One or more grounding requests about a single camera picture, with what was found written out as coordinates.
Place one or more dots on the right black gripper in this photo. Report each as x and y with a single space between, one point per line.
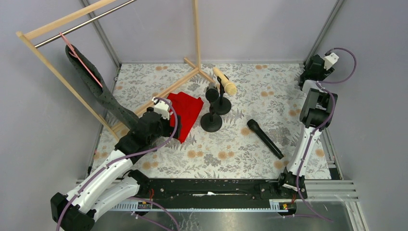
306 81

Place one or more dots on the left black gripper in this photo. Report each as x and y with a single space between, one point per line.
173 124

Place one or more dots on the black mic stand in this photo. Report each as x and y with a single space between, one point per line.
211 121
222 105

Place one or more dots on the black microphone orange tip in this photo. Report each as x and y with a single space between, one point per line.
211 93

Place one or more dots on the beige microphone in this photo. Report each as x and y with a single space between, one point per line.
229 87

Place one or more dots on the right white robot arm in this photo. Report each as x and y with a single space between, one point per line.
316 114

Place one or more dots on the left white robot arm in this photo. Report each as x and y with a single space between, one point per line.
114 180

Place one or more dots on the red folded shirt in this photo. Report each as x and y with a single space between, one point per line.
188 108

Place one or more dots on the floral patterned mat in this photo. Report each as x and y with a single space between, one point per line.
267 93

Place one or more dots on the dark grey hanging garment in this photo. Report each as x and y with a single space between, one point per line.
103 96

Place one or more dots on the pink clothes hanger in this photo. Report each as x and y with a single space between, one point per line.
75 54

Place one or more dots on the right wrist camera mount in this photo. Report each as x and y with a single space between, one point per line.
330 60

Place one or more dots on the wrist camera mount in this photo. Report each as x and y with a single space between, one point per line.
162 108
330 60

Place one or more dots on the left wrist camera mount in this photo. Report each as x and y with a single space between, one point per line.
162 108

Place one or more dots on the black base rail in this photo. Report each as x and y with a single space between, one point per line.
215 193

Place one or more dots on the metal clothes rail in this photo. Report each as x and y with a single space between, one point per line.
92 20

